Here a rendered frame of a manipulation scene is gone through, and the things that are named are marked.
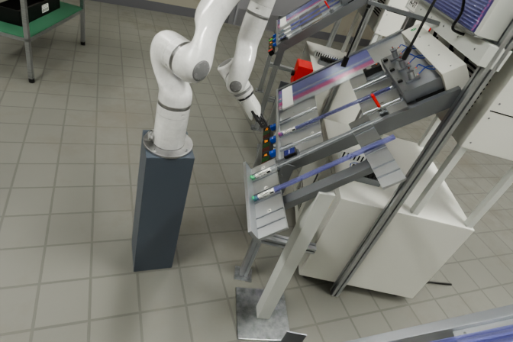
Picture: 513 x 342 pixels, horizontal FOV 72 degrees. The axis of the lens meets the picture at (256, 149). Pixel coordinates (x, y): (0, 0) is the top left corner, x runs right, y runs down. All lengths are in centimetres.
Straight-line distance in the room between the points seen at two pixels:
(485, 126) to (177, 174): 117
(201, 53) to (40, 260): 124
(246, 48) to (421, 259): 131
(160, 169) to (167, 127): 17
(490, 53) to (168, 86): 104
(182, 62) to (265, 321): 123
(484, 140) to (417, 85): 34
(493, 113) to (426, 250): 74
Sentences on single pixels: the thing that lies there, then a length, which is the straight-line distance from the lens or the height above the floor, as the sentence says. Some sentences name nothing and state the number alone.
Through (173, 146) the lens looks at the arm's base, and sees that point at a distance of 137.
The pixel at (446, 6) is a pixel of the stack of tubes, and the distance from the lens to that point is 161.
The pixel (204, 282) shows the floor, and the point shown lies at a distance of 188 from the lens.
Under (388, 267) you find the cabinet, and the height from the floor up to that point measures 26.
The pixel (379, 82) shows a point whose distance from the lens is 166.
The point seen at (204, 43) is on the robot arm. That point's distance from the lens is 119.
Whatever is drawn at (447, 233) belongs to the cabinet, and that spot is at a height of 56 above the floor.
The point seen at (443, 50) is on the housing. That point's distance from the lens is 155.
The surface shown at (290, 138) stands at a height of 75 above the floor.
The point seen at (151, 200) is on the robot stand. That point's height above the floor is 48.
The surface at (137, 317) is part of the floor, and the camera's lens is 176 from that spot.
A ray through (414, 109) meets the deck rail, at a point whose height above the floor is 110.
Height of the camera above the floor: 155
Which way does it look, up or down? 34 degrees down
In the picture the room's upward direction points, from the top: 18 degrees clockwise
